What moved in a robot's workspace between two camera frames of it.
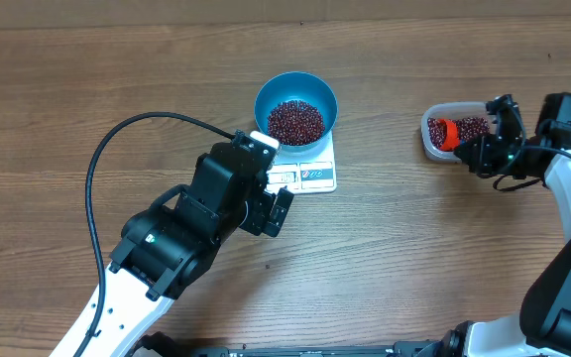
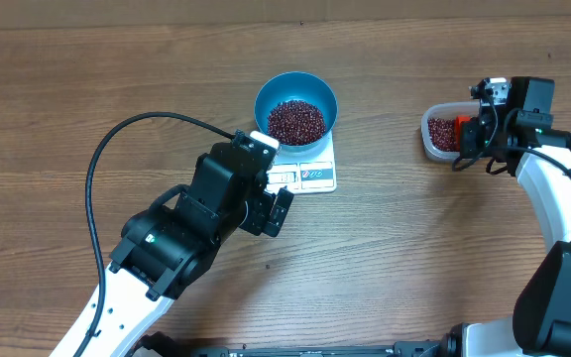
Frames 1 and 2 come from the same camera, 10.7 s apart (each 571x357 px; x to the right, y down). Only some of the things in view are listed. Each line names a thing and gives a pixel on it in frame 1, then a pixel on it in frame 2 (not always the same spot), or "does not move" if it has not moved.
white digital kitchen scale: (307, 172) does not move
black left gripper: (259, 221) does not move
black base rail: (162, 348) does not move
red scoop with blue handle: (452, 136) → (457, 130)
